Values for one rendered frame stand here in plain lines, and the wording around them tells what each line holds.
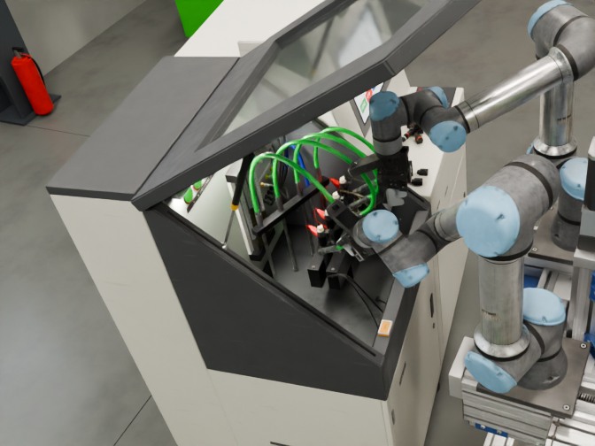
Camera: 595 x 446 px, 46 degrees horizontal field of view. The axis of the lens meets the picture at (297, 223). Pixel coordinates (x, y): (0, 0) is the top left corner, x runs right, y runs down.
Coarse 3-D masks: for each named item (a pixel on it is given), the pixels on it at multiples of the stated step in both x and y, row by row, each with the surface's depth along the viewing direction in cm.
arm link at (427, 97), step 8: (424, 88) 178; (432, 88) 177; (440, 88) 177; (400, 96) 177; (408, 96) 176; (416, 96) 176; (424, 96) 175; (432, 96) 175; (440, 96) 176; (408, 104) 175; (416, 104) 174; (424, 104) 172; (432, 104) 171; (440, 104) 172; (408, 112) 175; (416, 112) 174; (408, 120) 176; (416, 120) 175
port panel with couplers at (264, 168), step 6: (258, 162) 231; (264, 162) 239; (270, 162) 244; (258, 168) 235; (264, 168) 239; (270, 168) 244; (258, 174) 235; (264, 174) 240; (270, 174) 245; (258, 180) 235; (264, 180) 240; (270, 180) 245; (264, 186) 237; (264, 192) 241
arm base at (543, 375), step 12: (540, 360) 163; (552, 360) 164; (564, 360) 167; (528, 372) 165; (540, 372) 164; (552, 372) 166; (564, 372) 167; (528, 384) 167; (540, 384) 166; (552, 384) 166
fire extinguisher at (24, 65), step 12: (12, 48) 510; (12, 60) 518; (24, 60) 512; (24, 72) 514; (36, 72) 522; (24, 84) 521; (36, 84) 523; (36, 96) 528; (48, 96) 535; (36, 108) 534; (48, 108) 537
